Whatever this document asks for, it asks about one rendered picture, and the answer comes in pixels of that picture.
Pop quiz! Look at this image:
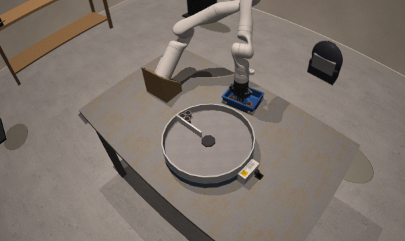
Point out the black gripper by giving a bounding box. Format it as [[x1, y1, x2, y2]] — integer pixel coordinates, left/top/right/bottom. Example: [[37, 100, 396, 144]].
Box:
[[229, 81, 253, 102]]

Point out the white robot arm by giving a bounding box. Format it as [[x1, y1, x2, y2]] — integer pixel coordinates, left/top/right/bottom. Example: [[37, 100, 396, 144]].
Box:
[[155, 0, 260, 84]]

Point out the blue crate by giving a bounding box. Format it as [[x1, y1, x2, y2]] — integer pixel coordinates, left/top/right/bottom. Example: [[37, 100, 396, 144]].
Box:
[[222, 87, 264, 115]]

